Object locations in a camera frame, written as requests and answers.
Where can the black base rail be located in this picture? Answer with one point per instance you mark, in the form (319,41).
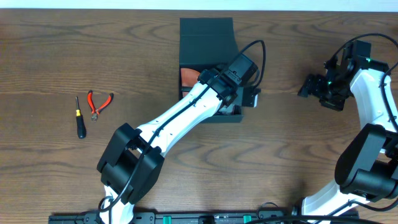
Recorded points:
(205,217)

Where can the black handled screwdriver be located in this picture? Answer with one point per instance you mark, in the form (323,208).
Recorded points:
(81,130)

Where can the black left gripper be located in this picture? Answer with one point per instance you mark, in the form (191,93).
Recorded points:
(234,109)

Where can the orange scraper wooden handle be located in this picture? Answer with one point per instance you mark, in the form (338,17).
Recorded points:
(189,77)

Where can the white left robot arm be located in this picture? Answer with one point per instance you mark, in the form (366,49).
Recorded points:
(133,158)

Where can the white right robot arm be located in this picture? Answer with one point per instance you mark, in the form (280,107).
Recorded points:
(366,171)

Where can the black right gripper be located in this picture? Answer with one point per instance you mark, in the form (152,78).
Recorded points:
(313,85)

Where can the black gift box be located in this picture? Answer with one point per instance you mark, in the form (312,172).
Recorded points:
(207,45)

